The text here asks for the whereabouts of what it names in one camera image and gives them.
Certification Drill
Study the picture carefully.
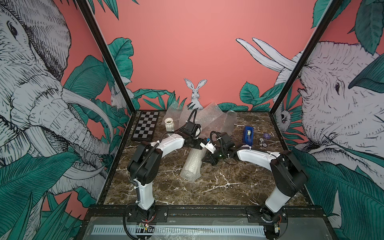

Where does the bubble wrap roll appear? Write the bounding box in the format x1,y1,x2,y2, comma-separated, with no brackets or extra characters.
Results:
222,111,237,136

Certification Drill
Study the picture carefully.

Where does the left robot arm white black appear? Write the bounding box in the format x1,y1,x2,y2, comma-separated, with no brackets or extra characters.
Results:
127,110,203,213

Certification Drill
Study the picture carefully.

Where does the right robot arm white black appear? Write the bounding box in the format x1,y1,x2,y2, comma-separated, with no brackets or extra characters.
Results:
200,132,308,223

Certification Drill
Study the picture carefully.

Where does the crumpled bubble wrap pile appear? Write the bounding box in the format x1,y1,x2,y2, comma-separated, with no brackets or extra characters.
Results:
163,102,227,138

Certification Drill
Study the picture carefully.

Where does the small white ribbed vase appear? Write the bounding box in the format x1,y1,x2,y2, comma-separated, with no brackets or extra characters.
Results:
164,118,175,132

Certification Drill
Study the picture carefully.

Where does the blue tape dispenser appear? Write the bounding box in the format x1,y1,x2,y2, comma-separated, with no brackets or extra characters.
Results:
242,126,254,146

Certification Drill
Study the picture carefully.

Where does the black white chessboard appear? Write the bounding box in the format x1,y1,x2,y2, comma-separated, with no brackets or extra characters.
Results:
131,111,159,142

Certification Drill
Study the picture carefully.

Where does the black front mounting rail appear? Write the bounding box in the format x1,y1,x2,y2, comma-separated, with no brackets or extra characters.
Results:
84,204,326,225

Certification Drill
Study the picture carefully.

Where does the white slotted cable duct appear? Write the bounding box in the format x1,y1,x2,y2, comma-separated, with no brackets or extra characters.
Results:
91,225,265,237

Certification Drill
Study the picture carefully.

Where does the left black frame post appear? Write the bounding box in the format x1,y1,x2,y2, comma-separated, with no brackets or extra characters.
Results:
76,0,136,114

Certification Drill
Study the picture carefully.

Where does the black frame post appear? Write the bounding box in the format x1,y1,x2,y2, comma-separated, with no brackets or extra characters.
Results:
269,0,343,116
76,0,136,114

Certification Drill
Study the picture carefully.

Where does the right black frame post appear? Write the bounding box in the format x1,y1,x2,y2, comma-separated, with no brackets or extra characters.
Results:
269,0,343,116

